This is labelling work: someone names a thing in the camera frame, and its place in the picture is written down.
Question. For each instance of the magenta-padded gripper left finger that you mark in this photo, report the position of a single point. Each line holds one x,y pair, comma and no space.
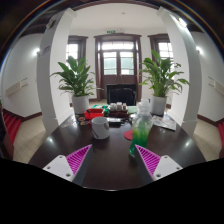
60,166

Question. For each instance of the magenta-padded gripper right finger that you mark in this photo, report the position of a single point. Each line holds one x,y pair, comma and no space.
166,166

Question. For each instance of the clear bottle with green drink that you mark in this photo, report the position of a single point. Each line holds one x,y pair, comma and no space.
140,130

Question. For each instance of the printed paper leaflet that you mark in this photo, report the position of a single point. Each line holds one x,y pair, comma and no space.
165,122

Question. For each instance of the flat round red coaster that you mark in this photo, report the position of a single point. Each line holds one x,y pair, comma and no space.
127,135

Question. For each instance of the white mug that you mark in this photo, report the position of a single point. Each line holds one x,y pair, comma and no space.
100,128

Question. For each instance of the red plastic box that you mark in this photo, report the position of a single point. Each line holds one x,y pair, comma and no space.
93,114

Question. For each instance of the large potted plant, white pot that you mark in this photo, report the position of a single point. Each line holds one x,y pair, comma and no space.
158,105

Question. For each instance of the small potted plant, white pot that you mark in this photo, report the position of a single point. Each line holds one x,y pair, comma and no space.
80,103

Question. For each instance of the small black flat box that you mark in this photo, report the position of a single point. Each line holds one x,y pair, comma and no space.
114,121

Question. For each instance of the green package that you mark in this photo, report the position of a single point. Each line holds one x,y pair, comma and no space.
100,106

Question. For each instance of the dark tray with tea cups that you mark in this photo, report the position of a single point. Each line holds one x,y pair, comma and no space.
118,109

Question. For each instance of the black chair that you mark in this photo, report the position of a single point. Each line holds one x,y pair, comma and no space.
121,95

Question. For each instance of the dark wooden framed window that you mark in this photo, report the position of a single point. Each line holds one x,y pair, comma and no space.
72,50
165,50

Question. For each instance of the dark wooden glazed double door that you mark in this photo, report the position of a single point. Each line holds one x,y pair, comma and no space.
118,58

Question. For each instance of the green exit sign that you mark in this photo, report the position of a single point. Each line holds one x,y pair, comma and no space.
111,32

